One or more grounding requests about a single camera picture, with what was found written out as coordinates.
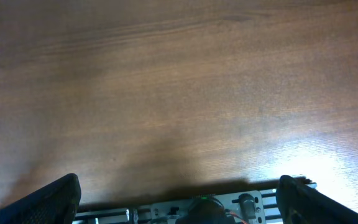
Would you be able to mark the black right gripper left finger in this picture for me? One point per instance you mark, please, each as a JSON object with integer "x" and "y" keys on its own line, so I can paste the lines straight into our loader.
{"x": 57, "y": 202}

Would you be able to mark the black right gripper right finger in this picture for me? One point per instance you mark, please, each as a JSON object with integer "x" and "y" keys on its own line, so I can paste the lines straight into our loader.
{"x": 299, "y": 203}

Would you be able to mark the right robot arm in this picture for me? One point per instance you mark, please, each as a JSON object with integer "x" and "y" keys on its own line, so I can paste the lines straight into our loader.
{"x": 205, "y": 210}

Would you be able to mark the grey metal arm base plate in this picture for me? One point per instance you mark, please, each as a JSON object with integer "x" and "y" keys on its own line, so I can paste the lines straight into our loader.
{"x": 241, "y": 207}

